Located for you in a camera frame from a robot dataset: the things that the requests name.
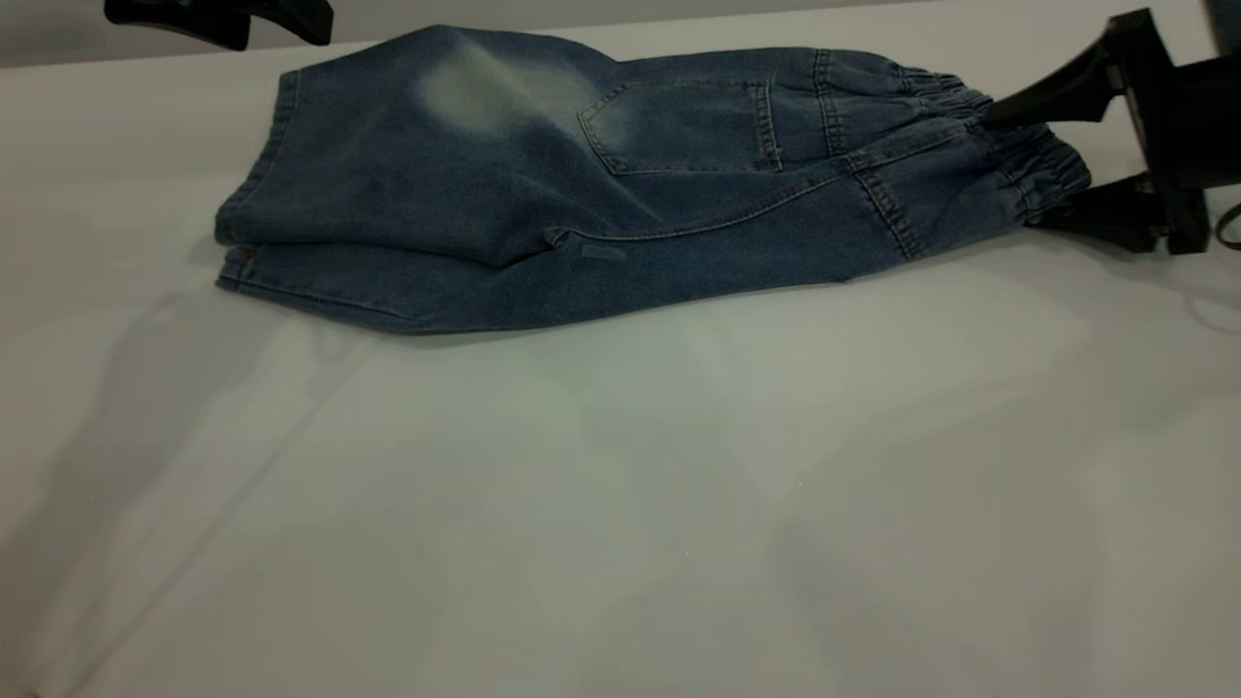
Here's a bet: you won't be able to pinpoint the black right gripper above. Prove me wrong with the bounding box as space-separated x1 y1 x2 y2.
983 8 1241 257

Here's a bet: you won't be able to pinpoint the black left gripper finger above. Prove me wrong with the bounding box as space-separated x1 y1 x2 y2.
104 0 252 52
250 0 336 48

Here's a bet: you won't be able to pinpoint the blue denim shorts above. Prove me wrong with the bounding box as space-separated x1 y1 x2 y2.
213 24 1094 336

